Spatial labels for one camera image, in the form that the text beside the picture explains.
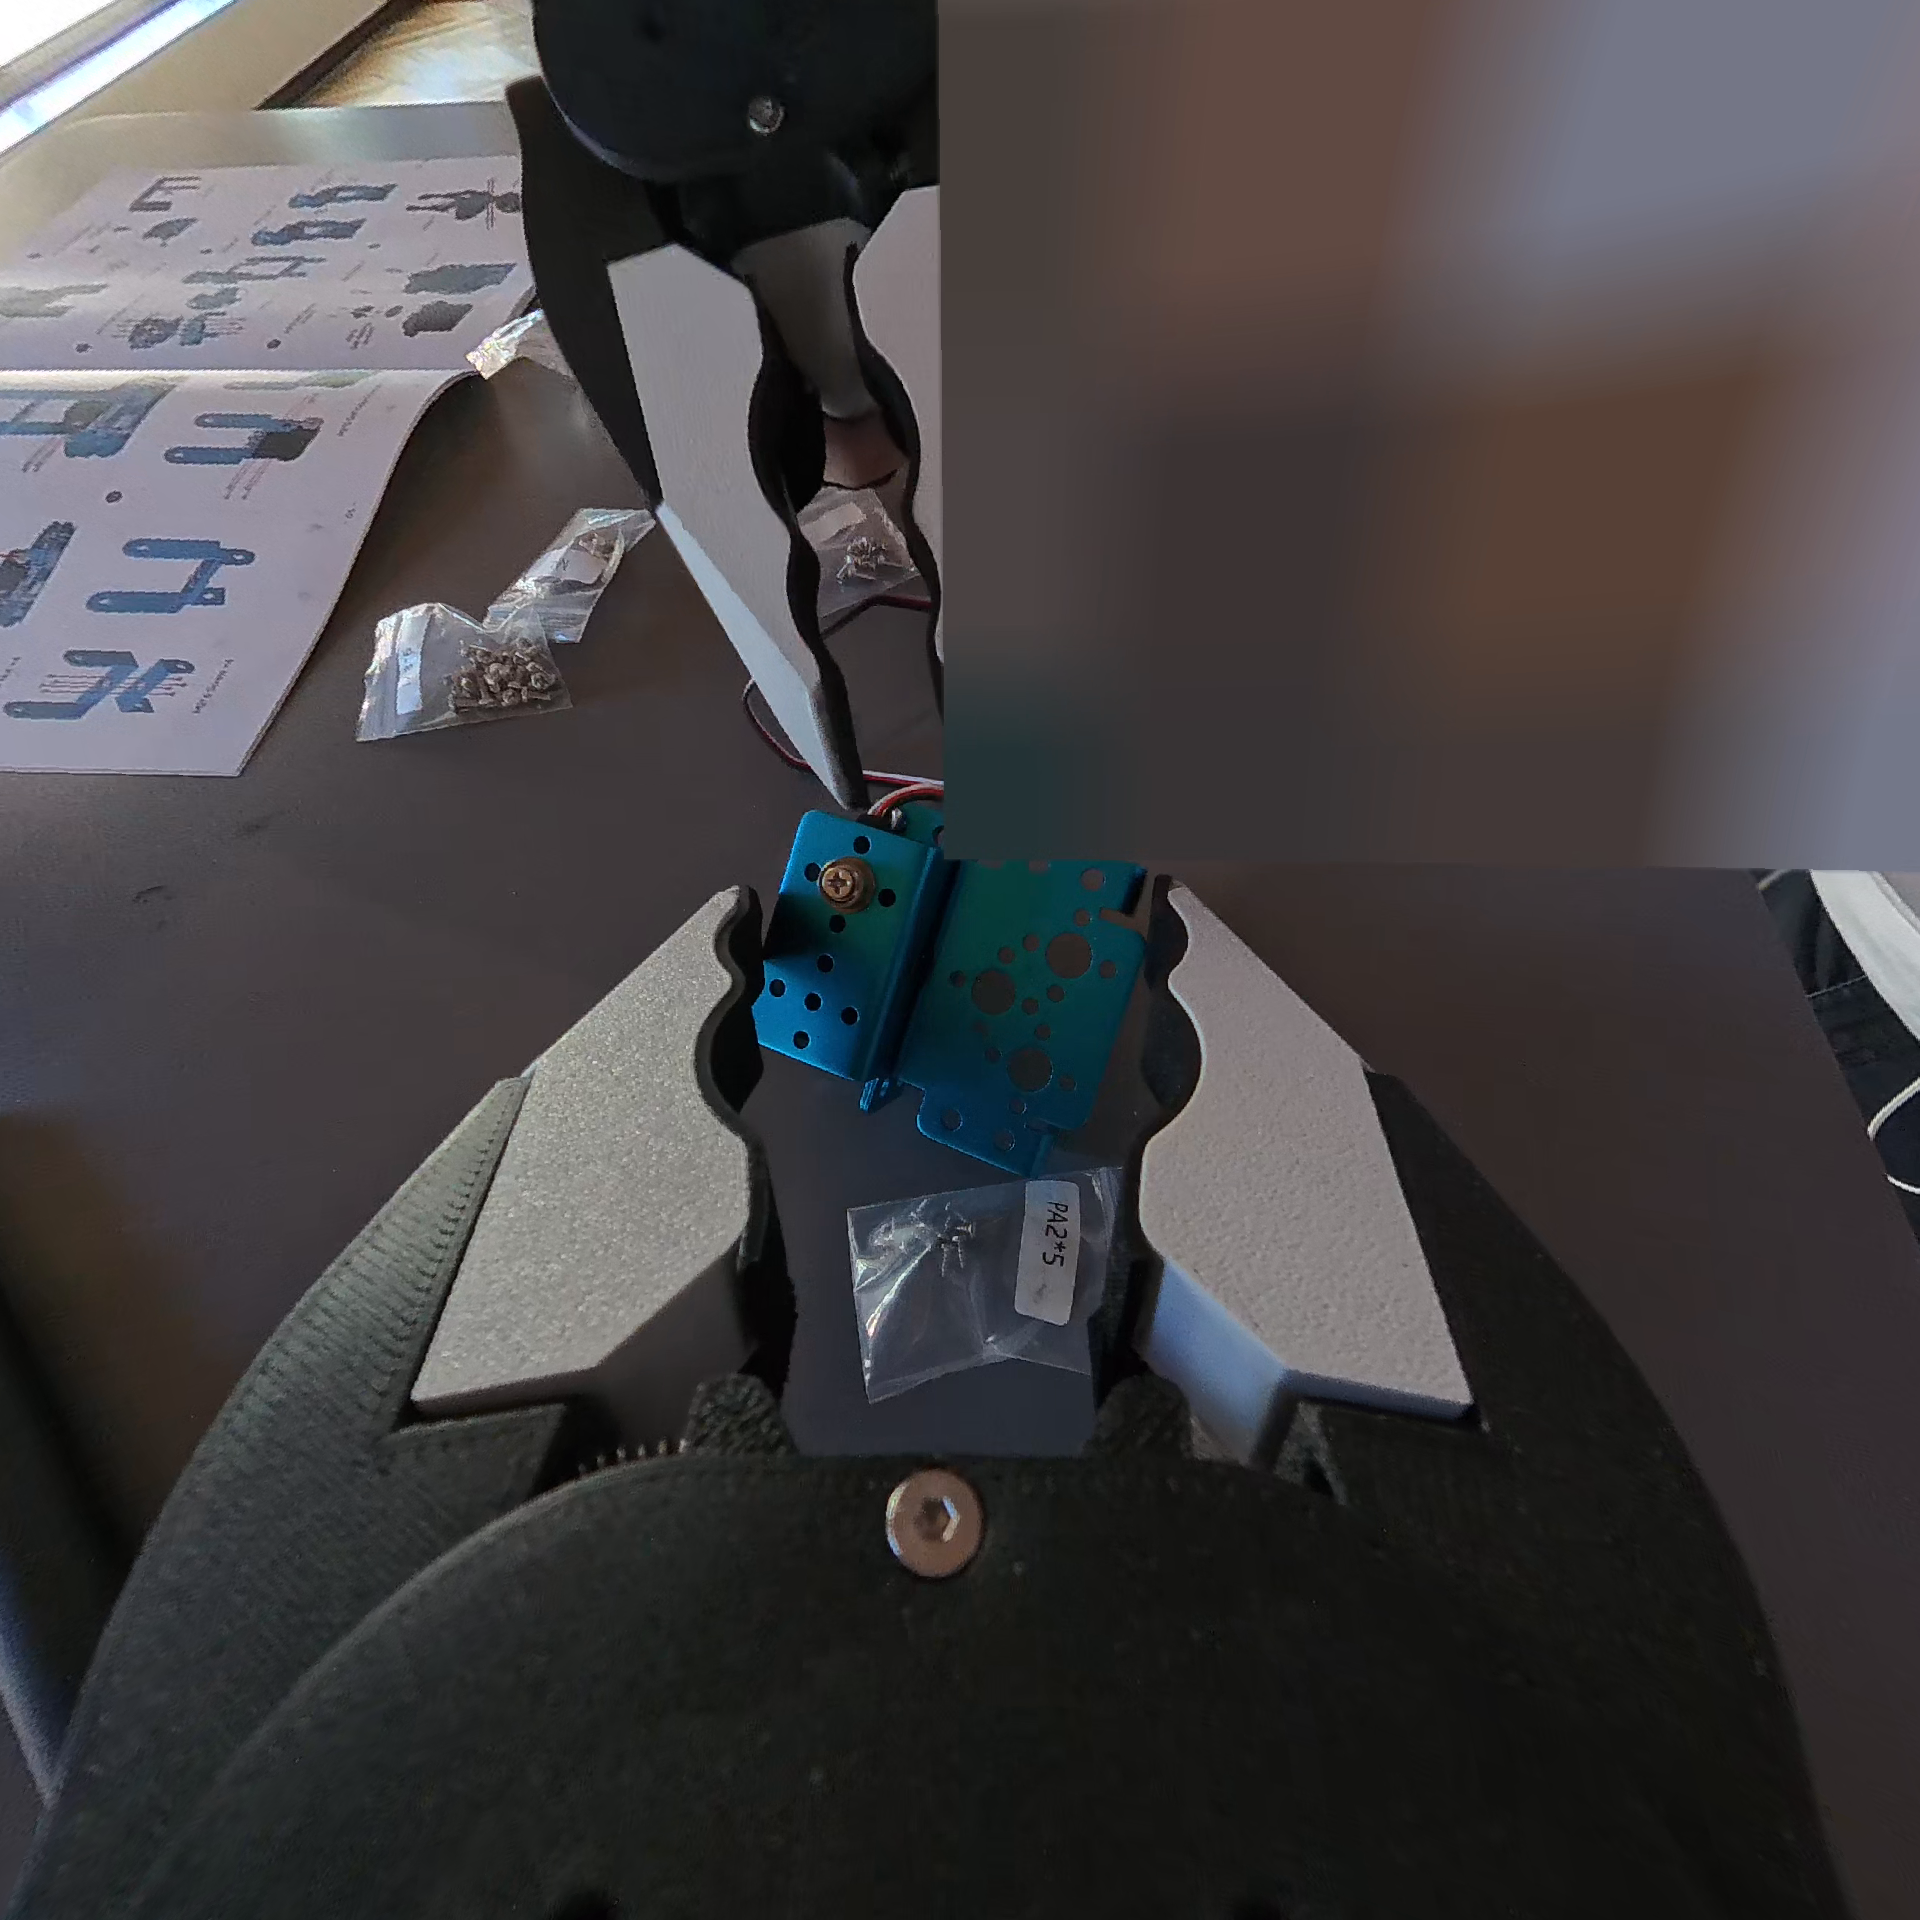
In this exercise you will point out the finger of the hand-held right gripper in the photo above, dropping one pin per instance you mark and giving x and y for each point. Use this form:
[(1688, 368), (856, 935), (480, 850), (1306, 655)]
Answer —
[(700, 451), (910, 346)]

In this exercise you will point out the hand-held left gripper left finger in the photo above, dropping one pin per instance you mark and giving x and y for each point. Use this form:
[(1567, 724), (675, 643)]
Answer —
[(603, 1182)]

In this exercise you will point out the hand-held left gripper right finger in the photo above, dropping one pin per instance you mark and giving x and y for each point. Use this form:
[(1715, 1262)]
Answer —
[(1294, 1200)]

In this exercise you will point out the blue metal bracket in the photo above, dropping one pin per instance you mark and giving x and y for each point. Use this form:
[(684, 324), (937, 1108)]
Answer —
[(837, 989)]

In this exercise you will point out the dark grey desk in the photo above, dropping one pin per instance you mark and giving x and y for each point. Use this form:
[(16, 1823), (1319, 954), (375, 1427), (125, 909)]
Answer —
[(299, 932)]

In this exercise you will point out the small clear screw bag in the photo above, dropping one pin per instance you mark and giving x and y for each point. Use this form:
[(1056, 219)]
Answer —
[(510, 346), (862, 546), (464, 675), (960, 1306), (570, 567)]

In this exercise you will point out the printed instruction booklet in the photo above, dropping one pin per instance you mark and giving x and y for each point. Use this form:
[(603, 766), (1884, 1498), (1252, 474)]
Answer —
[(225, 492)]

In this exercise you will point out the person's dark clothing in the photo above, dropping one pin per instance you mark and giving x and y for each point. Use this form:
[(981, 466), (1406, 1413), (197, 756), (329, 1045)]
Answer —
[(1852, 1036)]

